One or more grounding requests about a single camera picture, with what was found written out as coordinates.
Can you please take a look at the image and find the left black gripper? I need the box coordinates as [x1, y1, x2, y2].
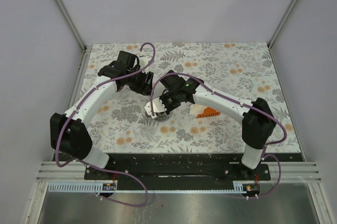
[127, 67, 154, 96]

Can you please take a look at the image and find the clear glass dripper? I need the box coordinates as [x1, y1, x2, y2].
[145, 112, 170, 122]

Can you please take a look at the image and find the orange coffee filter box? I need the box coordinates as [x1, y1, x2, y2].
[196, 107, 221, 118]

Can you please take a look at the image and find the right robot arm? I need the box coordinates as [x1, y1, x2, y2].
[156, 70, 276, 180]

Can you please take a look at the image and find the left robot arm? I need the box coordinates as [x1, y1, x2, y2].
[50, 51, 154, 179]

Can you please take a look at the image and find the floral table mat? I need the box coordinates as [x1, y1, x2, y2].
[81, 42, 300, 153]

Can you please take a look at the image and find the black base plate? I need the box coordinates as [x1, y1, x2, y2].
[84, 154, 271, 189]

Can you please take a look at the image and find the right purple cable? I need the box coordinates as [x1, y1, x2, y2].
[150, 73, 288, 200]

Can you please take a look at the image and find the white slotted cable duct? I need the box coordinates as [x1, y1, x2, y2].
[47, 182, 247, 194]

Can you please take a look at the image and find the aluminium rail frame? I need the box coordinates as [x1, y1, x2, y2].
[36, 161, 321, 183]

